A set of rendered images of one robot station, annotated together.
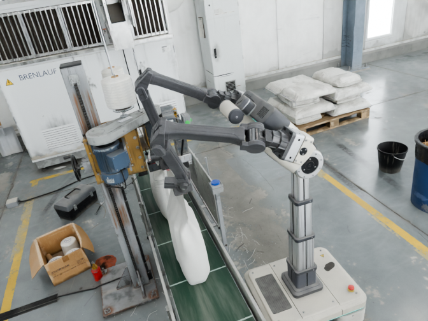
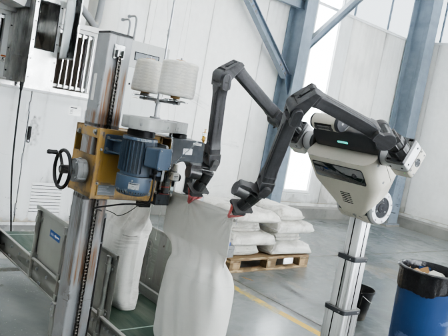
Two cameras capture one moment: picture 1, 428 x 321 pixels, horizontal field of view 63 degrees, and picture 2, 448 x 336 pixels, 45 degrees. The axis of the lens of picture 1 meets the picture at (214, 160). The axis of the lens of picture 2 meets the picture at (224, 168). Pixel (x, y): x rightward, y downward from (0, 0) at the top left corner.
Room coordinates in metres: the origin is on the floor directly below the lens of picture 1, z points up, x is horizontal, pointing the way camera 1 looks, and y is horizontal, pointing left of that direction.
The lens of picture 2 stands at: (-0.42, 1.24, 1.48)
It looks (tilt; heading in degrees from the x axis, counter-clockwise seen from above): 5 degrees down; 335
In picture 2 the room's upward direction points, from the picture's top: 10 degrees clockwise
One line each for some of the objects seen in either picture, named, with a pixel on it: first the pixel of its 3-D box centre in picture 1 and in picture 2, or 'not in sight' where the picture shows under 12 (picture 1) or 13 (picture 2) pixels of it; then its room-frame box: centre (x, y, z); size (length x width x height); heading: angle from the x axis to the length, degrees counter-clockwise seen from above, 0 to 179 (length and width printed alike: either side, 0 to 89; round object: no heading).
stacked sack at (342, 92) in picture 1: (343, 88); (283, 224); (4.61, -1.94, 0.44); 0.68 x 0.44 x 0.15; 105
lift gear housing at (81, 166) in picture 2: (87, 164); (77, 169); (2.00, 0.81, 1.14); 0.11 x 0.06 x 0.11; 15
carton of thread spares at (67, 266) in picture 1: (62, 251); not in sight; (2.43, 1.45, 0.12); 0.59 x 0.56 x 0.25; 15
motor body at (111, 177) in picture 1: (111, 162); (136, 165); (1.83, 0.60, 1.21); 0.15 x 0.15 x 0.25
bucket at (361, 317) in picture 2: (390, 158); (355, 301); (3.13, -1.87, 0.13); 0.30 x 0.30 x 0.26
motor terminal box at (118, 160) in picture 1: (119, 161); (157, 161); (1.75, 0.53, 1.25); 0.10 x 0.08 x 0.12; 130
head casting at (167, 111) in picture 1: (162, 130); (171, 160); (2.19, 0.31, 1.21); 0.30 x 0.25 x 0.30; 15
